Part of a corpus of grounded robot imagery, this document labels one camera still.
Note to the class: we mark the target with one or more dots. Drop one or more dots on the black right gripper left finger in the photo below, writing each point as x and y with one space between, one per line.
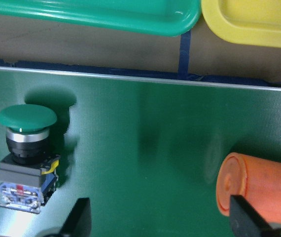
78 222

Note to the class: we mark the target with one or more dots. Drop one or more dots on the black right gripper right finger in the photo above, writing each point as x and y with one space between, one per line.
245 221

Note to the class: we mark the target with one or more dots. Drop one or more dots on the plain orange cylinder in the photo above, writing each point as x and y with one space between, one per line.
257 180

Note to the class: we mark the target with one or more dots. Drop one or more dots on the green mushroom push button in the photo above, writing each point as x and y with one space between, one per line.
28 173

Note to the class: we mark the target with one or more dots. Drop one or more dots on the green conveyor belt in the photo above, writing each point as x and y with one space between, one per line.
145 151

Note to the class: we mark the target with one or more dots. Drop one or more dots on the yellow plastic tray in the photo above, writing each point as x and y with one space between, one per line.
252 22

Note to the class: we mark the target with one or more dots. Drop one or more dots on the green plastic tray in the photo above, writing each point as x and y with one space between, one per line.
155 17

